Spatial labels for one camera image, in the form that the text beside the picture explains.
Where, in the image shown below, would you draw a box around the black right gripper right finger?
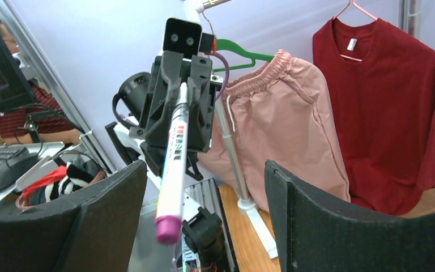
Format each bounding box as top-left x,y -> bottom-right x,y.
265,160 -> 435,271

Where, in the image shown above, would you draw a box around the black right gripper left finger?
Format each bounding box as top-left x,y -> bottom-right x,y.
0,160 -> 147,271

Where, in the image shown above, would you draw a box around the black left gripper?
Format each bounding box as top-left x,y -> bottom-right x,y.
140,51 -> 215,152

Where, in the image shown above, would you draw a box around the white purple whiteboard marker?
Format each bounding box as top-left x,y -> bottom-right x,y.
155,83 -> 189,245

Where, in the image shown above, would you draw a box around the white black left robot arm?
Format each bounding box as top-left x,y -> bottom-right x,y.
112,51 -> 236,271

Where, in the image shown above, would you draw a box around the white rack base foot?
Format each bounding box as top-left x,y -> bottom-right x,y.
237,198 -> 278,259

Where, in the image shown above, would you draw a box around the green clothes hanger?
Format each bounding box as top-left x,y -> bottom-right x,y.
215,39 -> 274,70

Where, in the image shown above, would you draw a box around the striped red white cloth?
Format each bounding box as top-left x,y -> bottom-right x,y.
15,157 -> 106,211

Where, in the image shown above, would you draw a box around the silver clothes rack pole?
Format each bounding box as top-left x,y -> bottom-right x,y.
182,1 -> 255,206

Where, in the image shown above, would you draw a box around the pink shorts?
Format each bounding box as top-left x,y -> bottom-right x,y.
197,49 -> 351,214

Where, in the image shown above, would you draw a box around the black computer mouse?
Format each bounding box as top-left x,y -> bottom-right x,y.
0,153 -> 39,191

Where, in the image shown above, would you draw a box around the person in striped shirt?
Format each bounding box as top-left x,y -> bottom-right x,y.
0,21 -> 80,145

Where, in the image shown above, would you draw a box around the red t-shirt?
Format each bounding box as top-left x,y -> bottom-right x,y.
313,19 -> 435,215

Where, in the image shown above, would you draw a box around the pink clothes hanger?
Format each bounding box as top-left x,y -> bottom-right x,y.
331,0 -> 379,63

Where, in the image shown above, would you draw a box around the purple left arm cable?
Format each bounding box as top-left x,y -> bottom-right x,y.
211,51 -> 230,101

